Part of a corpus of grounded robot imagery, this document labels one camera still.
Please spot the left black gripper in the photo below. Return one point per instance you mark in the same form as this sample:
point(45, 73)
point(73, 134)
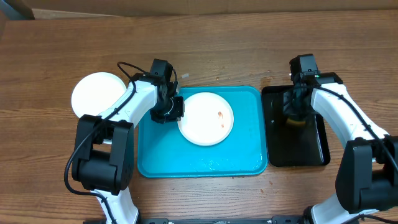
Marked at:
point(178, 113)

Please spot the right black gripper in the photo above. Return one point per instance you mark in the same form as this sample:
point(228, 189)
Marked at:
point(291, 112)

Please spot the green yellow sponge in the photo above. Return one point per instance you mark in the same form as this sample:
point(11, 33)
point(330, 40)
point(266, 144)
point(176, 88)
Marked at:
point(293, 120)

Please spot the white plate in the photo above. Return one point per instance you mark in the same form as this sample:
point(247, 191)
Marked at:
point(208, 119)
point(96, 93)

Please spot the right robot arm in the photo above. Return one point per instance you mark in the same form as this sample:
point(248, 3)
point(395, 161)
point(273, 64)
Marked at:
point(366, 182)

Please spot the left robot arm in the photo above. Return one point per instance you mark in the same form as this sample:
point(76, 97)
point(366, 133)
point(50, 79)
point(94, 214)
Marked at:
point(103, 158)

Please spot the black plastic tray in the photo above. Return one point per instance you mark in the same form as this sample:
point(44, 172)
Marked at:
point(288, 144)

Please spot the teal plastic tray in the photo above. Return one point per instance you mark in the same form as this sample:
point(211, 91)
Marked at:
point(163, 152)

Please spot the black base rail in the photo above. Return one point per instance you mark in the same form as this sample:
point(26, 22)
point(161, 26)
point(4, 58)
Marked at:
point(274, 220)

